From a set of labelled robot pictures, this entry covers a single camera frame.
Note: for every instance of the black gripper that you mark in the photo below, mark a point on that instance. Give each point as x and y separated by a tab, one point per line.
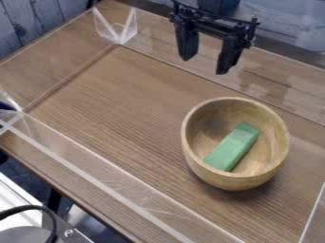
214	17

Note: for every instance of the green rectangular block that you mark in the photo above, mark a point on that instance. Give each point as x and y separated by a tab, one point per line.
226	154

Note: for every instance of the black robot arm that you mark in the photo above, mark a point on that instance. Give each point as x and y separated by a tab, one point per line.
213	18

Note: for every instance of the brown wooden bowl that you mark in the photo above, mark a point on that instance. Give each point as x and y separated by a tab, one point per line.
209	122

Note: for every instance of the clear acrylic corner bracket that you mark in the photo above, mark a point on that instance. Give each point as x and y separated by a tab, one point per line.
118	33

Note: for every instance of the clear acrylic barrier wall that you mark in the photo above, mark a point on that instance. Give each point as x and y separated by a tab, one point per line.
144	213

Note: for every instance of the grey metal bracket with screw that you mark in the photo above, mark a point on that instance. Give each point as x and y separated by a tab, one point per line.
69	234

